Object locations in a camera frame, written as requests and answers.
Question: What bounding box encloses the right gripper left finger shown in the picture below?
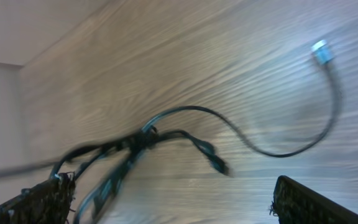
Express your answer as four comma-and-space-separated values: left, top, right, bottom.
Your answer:
0, 173, 76, 224

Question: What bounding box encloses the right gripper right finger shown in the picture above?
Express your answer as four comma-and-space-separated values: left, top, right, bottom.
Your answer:
269, 175, 358, 224

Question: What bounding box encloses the thin grey-tipped USB-C cable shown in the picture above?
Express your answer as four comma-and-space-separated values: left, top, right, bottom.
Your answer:
71, 133, 149, 224

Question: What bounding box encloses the black USB-C cable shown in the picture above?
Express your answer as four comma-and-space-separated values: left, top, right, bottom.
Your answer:
48, 129, 231, 181

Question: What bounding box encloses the black USB-A cable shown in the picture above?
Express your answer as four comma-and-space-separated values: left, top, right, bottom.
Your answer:
140, 39, 344, 159

